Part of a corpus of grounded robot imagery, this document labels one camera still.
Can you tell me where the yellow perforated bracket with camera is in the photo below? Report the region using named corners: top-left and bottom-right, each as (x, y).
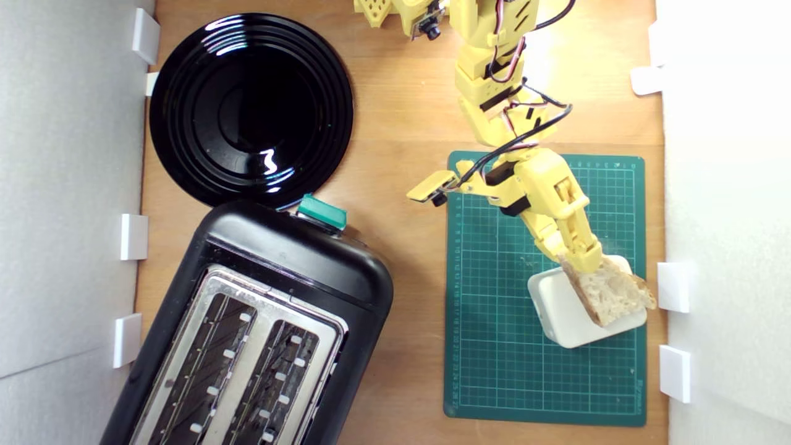
top-left (353, 0), bottom-right (447, 41)

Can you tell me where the black two-slot toaster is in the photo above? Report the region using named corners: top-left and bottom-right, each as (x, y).
top-left (99, 199), bottom-right (395, 445)

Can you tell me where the green toaster lever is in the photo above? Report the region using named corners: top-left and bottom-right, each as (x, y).
top-left (297, 193), bottom-right (348, 231)

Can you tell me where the black plate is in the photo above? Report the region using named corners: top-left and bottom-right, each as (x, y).
top-left (149, 12), bottom-right (355, 210)

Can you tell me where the yellow gripper camera mount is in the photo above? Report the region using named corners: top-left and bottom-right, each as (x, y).
top-left (406, 170), bottom-right (461, 208)

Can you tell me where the brown bread slice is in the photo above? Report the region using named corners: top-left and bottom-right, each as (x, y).
top-left (559, 255), bottom-right (658, 328)

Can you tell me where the white block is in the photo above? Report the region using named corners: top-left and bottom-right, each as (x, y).
top-left (527, 255), bottom-right (648, 350)

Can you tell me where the green cutting mat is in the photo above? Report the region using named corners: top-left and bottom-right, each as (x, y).
top-left (443, 150), bottom-right (648, 427)

